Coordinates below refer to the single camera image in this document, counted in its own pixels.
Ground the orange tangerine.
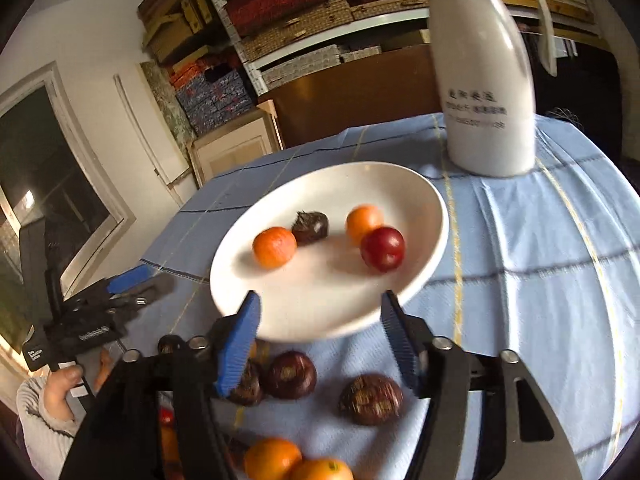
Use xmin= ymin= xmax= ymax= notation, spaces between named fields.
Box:
xmin=252 ymin=226 xmax=298 ymax=269
xmin=243 ymin=438 xmax=303 ymax=480
xmin=160 ymin=425 xmax=180 ymax=463
xmin=345 ymin=204 xmax=386 ymax=247
xmin=289 ymin=457 xmax=355 ymax=480

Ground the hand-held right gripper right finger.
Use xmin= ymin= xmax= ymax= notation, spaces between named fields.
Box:
xmin=380 ymin=289 xmax=583 ymax=480

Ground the dark water chestnut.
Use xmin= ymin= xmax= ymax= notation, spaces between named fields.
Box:
xmin=338 ymin=373 xmax=405 ymax=427
xmin=291 ymin=211 xmax=330 ymax=247
xmin=230 ymin=360 xmax=266 ymax=407
xmin=264 ymin=351 xmax=318 ymax=401
xmin=157 ymin=334 xmax=186 ymax=356

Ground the person's left hand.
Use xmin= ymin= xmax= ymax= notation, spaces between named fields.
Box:
xmin=42 ymin=364 xmax=86 ymax=423

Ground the white plate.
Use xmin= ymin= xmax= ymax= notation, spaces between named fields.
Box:
xmin=209 ymin=161 xmax=450 ymax=343

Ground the marble patterned panel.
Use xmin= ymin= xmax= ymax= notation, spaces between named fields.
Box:
xmin=140 ymin=59 xmax=198 ymax=143

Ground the white wall strip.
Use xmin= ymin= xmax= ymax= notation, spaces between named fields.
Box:
xmin=114 ymin=74 xmax=188 ymax=191

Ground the white framed window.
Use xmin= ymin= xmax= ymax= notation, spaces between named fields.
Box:
xmin=0 ymin=60 xmax=136 ymax=361

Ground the blue checked tablecloth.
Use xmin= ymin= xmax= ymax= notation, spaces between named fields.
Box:
xmin=115 ymin=112 xmax=633 ymax=480

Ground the white thermos jug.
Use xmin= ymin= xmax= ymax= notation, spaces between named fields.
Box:
xmin=416 ymin=0 xmax=558 ymax=178

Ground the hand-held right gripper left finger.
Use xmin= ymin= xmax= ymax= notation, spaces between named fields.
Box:
xmin=60 ymin=291 xmax=263 ymax=480

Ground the brown wooden board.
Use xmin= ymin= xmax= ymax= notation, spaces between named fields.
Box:
xmin=257 ymin=42 xmax=446 ymax=148

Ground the metal shelf rack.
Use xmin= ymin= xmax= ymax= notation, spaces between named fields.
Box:
xmin=192 ymin=0 xmax=601 ymax=106

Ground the person's left forearm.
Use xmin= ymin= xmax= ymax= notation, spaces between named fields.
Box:
xmin=15 ymin=375 xmax=82 ymax=461

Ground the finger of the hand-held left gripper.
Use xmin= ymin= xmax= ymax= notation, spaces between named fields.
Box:
xmin=107 ymin=275 xmax=177 ymax=313
xmin=64 ymin=264 xmax=160 ymax=311

